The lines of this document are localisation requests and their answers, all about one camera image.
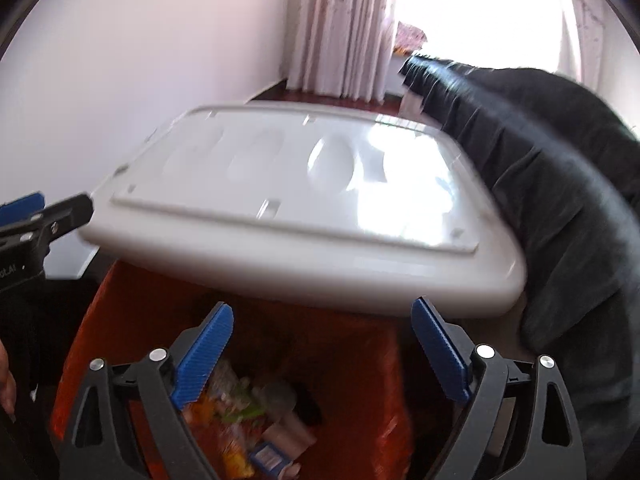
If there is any red waste bin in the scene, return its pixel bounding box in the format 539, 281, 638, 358
52, 260, 417, 480

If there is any patterned red cloth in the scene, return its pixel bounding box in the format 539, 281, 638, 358
395, 21, 429, 57

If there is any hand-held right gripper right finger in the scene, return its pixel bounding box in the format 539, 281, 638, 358
411, 296, 587, 480

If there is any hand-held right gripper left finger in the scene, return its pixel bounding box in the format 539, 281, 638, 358
57, 301, 235, 480

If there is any person's left hand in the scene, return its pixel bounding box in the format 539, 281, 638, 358
0, 344, 17, 415

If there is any orange snack packet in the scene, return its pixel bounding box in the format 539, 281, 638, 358
200, 395, 256, 478

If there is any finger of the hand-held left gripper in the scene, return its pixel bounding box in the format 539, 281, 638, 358
0, 191, 47, 229
0, 193, 96, 261

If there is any pale pink curtain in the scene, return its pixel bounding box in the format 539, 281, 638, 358
286, 0, 402, 104

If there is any dark grey sofa cover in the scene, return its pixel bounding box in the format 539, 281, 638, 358
399, 55, 640, 480

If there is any white plastic table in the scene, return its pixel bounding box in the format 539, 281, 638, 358
80, 101, 529, 319

